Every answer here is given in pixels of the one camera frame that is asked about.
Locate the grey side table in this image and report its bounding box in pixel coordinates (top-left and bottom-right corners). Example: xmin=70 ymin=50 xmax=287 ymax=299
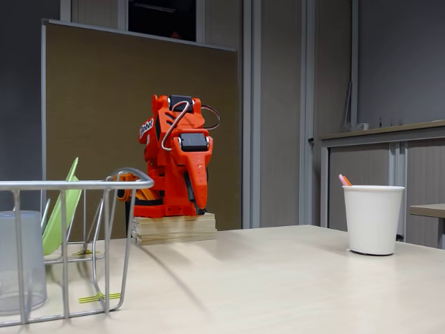
xmin=409 ymin=203 xmax=445 ymax=250

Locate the wooden base block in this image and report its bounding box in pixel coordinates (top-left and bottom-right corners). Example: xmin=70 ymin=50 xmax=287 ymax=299
xmin=131 ymin=212 xmax=218 ymax=246

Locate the green plastic plate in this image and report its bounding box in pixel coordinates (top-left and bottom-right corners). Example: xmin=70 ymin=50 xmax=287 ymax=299
xmin=41 ymin=157 xmax=83 ymax=257

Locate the white paper cup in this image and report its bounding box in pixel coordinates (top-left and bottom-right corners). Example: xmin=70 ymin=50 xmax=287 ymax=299
xmin=342 ymin=185 xmax=406 ymax=257

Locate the metal wire dish rack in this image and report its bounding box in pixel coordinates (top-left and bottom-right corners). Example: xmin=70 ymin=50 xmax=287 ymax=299
xmin=0 ymin=167 xmax=155 ymax=328

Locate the translucent grey plastic cup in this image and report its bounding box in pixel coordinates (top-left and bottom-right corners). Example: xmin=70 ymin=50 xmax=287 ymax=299
xmin=0 ymin=210 xmax=48 ymax=316

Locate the brown partition board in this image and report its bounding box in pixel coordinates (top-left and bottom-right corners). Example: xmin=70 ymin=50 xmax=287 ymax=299
xmin=40 ymin=19 xmax=241 ymax=241

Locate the black servo cable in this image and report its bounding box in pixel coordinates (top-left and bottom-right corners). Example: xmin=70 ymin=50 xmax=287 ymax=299
xmin=200 ymin=104 xmax=222 ymax=132

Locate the grey leaning bar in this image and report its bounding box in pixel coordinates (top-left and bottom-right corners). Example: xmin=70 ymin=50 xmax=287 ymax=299
xmin=343 ymin=81 xmax=354 ymax=130

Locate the grey cabinet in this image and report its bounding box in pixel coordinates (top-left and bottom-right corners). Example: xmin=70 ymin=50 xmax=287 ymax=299
xmin=318 ymin=120 xmax=445 ymax=250

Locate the white servo cable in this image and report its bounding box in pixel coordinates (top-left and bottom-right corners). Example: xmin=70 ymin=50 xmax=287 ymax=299
xmin=161 ymin=100 xmax=193 ymax=152

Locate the orange table clamp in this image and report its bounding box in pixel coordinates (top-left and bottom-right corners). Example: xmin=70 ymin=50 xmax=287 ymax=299
xmin=106 ymin=172 xmax=164 ymax=203

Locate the dark glass panel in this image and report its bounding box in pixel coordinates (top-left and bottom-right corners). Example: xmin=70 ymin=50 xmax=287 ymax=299
xmin=127 ymin=0 xmax=197 ymax=43

